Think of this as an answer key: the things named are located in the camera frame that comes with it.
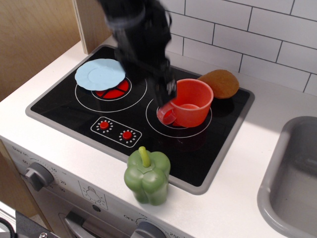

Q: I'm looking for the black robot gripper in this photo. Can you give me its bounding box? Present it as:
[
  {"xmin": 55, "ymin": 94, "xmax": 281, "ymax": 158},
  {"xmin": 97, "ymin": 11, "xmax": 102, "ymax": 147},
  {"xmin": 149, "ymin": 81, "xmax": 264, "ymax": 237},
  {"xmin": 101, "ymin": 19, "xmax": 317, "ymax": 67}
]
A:
[{"xmin": 111, "ymin": 14, "xmax": 177, "ymax": 107}]

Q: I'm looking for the red plastic toy cup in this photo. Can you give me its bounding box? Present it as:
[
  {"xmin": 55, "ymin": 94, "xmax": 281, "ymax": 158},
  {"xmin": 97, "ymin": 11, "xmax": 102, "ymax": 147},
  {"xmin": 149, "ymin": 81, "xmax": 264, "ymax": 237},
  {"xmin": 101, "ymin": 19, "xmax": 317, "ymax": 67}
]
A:
[{"xmin": 157, "ymin": 79, "xmax": 213, "ymax": 127}]

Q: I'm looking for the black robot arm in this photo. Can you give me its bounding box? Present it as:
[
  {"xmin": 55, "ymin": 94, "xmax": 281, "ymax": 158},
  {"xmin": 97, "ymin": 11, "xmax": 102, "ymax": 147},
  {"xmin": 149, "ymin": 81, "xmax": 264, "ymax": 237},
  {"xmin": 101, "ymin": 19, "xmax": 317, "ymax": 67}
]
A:
[{"xmin": 99, "ymin": 0, "xmax": 177, "ymax": 107}]

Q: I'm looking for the light blue toy plate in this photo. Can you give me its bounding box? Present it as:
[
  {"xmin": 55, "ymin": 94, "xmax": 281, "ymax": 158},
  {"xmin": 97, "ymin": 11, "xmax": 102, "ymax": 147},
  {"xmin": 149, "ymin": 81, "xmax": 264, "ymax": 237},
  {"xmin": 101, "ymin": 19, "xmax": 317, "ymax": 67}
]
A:
[{"xmin": 75, "ymin": 59, "xmax": 126, "ymax": 91}]

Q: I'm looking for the brown toy chicken drumstick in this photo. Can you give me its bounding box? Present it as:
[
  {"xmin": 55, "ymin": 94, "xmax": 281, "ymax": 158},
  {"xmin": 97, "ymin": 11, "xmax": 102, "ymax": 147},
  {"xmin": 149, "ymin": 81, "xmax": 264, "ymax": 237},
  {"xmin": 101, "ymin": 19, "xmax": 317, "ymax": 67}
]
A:
[{"xmin": 198, "ymin": 69, "xmax": 239, "ymax": 99}]

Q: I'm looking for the black toy stove top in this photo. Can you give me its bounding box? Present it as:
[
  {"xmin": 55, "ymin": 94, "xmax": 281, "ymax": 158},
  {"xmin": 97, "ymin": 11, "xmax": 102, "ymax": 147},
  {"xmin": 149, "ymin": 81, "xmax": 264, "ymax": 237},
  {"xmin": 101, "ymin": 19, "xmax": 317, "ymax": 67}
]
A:
[{"xmin": 25, "ymin": 44, "xmax": 256, "ymax": 196}]

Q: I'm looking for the green toy bell pepper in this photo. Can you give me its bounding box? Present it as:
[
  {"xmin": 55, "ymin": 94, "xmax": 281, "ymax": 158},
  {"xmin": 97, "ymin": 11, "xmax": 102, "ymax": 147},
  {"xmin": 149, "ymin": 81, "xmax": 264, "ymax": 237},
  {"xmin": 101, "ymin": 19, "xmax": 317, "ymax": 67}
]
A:
[{"xmin": 124, "ymin": 146, "xmax": 171, "ymax": 206}]

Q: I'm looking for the grey oven temperature knob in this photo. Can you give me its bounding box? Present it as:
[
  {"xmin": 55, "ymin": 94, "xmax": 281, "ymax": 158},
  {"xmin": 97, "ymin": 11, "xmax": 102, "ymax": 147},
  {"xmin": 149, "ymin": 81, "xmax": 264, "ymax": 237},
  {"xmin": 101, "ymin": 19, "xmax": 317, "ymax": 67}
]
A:
[{"xmin": 131, "ymin": 222, "xmax": 166, "ymax": 238}]

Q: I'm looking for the grey timer knob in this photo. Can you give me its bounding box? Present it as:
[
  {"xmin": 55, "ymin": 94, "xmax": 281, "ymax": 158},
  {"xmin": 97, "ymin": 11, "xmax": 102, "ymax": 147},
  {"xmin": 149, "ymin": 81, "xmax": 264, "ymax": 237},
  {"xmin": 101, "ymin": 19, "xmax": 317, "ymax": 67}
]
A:
[{"xmin": 25, "ymin": 163, "xmax": 54, "ymax": 191}]

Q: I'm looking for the grey toy sink basin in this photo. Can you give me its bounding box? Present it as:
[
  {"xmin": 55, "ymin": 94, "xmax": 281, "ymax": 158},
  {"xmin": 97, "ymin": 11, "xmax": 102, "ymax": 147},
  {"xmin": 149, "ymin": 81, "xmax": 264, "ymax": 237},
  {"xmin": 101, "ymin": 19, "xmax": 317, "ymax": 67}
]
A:
[{"xmin": 257, "ymin": 116, "xmax": 317, "ymax": 238}]

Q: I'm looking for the grey oven door handle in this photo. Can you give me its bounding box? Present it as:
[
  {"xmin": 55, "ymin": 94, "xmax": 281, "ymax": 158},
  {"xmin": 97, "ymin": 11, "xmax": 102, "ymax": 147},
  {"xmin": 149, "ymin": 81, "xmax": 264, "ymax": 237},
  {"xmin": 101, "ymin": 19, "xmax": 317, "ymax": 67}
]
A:
[{"xmin": 64, "ymin": 212, "xmax": 96, "ymax": 238}]

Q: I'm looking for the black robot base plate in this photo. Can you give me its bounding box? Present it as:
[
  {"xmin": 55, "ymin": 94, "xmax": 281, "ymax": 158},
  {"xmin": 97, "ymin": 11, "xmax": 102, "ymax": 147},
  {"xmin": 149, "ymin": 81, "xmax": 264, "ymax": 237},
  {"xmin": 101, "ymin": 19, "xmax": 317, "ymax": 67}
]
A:
[{"xmin": 0, "ymin": 211, "xmax": 58, "ymax": 238}]

